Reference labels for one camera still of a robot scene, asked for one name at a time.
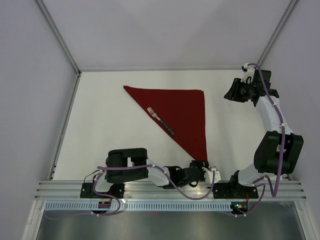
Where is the dark red cloth napkin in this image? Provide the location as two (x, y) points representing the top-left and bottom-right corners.
(123, 85), (208, 162)

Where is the fork with teal handle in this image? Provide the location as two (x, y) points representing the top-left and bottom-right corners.
(147, 107), (175, 136)

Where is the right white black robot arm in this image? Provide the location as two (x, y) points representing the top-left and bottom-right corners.
(224, 63), (304, 198)

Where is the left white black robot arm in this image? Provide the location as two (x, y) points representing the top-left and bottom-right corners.
(91, 148), (214, 198)

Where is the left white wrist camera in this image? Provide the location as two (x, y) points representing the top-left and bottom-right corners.
(202, 167), (221, 184)

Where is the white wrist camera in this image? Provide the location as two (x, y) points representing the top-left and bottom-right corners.
(202, 167), (221, 184)
(241, 63), (256, 82)

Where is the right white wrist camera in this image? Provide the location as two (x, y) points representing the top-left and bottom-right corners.
(241, 63), (256, 82)

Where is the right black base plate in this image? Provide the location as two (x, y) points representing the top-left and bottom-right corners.
(212, 182), (259, 200)

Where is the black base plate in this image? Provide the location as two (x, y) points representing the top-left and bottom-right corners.
(80, 182), (125, 199)
(212, 182), (259, 200)

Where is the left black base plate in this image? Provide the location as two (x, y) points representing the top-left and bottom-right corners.
(80, 182), (125, 199)

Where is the right aluminium frame post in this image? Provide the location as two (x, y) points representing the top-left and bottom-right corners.
(256, 0), (300, 67)

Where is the aluminium frame post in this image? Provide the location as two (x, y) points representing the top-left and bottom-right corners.
(256, 0), (300, 67)
(33, 0), (81, 77)

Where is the aluminium front rail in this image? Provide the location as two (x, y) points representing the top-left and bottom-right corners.
(34, 180), (307, 201)

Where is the white slotted cable duct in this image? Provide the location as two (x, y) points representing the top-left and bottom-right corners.
(45, 200), (232, 212)

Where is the left aluminium frame post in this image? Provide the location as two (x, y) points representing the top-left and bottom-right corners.
(33, 0), (81, 77)

